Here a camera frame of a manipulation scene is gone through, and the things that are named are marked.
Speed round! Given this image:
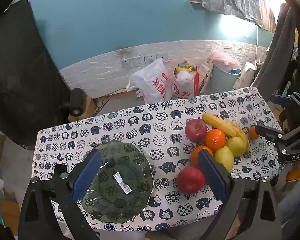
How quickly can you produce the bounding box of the black panel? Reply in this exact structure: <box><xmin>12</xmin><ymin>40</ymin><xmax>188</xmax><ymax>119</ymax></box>
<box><xmin>0</xmin><ymin>0</ymin><xmax>72</xmax><ymax>150</ymax></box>

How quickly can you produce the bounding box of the red apple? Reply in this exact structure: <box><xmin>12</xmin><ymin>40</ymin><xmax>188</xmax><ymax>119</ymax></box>
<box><xmin>185</xmin><ymin>119</ymin><xmax>208</xmax><ymax>143</ymax></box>
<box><xmin>177</xmin><ymin>166</ymin><xmax>205</xmax><ymax>194</ymax></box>

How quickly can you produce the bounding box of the yellow banana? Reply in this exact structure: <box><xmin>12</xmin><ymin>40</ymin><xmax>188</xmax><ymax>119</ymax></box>
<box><xmin>225</xmin><ymin>122</ymin><xmax>251</xmax><ymax>153</ymax></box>
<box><xmin>202</xmin><ymin>113</ymin><xmax>238</xmax><ymax>137</ymax></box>

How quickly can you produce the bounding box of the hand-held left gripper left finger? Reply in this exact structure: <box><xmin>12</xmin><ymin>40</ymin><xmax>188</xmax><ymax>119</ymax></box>
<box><xmin>17</xmin><ymin>149</ymin><xmax>103</xmax><ymax>240</ymax></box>

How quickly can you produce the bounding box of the pink plastic bag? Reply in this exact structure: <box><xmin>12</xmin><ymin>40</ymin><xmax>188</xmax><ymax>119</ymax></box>
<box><xmin>211</xmin><ymin>48</ymin><xmax>241</xmax><ymax>70</ymax></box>

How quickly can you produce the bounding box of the cardboard box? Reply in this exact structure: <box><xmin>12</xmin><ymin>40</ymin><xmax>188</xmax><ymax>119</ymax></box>
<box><xmin>199</xmin><ymin>57</ymin><xmax>215</xmax><ymax>93</ymax></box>

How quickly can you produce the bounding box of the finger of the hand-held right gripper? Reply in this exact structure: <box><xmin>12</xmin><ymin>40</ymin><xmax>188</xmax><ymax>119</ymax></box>
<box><xmin>270</xmin><ymin>92</ymin><xmax>300</xmax><ymax>125</ymax></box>
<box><xmin>254</xmin><ymin>124</ymin><xmax>294</xmax><ymax>142</ymax></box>

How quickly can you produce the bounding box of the green glass plate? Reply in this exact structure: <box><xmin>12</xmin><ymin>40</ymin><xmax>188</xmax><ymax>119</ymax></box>
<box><xmin>80</xmin><ymin>140</ymin><xmax>154</xmax><ymax>225</ymax></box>

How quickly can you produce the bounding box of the cat print tablecloth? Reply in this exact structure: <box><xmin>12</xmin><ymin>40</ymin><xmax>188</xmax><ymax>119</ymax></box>
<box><xmin>34</xmin><ymin>86</ymin><xmax>284</xmax><ymax>232</ymax></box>

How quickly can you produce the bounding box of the yellow lemon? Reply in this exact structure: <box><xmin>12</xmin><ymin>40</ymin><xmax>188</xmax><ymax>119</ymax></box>
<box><xmin>214</xmin><ymin>146</ymin><xmax>234</xmax><ymax>172</ymax></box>
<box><xmin>226</xmin><ymin>136</ymin><xmax>246</xmax><ymax>157</ymax></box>

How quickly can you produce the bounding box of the white cloth bag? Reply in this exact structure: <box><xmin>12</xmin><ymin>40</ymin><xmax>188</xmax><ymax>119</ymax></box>
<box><xmin>236</xmin><ymin>62</ymin><xmax>259</xmax><ymax>90</ymax></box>

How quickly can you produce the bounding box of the pale blue trash bin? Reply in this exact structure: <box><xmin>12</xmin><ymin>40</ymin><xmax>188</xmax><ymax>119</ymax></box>
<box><xmin>210</xmin><ymin>62</ymin><xmax>242</xmax><ymax>94</ymax></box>

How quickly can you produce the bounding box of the large orange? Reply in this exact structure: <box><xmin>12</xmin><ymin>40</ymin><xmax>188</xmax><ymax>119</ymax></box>
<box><xmin>191</xmin><ymin>145</ymin><xmax>214</xmax><ymax>168</ymax></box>
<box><xmin>205</xmin><ymin>128</ymin><xmax>226</xmax><ymax>151</ymax></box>

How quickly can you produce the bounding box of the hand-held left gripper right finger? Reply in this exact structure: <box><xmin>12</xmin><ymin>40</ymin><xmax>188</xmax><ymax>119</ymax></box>
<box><xmin>197</xmin><ymin>149</ymin><xmax>283</xmax><ymax>240</ymax></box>

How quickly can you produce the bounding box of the red paper bag with trash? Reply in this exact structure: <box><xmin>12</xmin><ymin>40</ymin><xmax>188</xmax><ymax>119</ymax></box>
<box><xmin>172</xmin><ymin>61</ymin><xmax>200</xmax><ymax>99</ymax></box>

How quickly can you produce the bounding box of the black cable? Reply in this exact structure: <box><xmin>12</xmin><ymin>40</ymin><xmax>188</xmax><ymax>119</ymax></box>
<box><xmin>94</xmin><ymin>87</ymin><xmax>130</xmax><ymax>113</ymax></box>

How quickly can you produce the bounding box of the white plastic bag red print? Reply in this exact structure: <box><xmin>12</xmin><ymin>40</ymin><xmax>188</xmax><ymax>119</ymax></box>
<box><xmin>126</xmin><ymin>58</ymin><xmax>172</xmax><ymax>103</ymax></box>

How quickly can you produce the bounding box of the hanging grey cloth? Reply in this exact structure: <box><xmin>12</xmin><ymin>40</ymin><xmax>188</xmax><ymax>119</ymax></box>
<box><xmin>252</xmin><ymin>2</ymin><xmax>299</xmax><ymax>93</ymax></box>

